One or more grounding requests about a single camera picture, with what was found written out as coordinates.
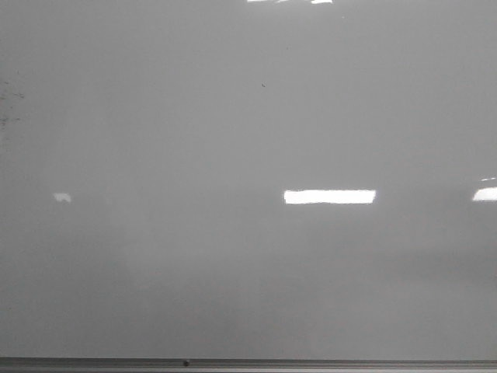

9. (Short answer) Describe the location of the white whiteboard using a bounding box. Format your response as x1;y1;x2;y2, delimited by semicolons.
1;1;496;372

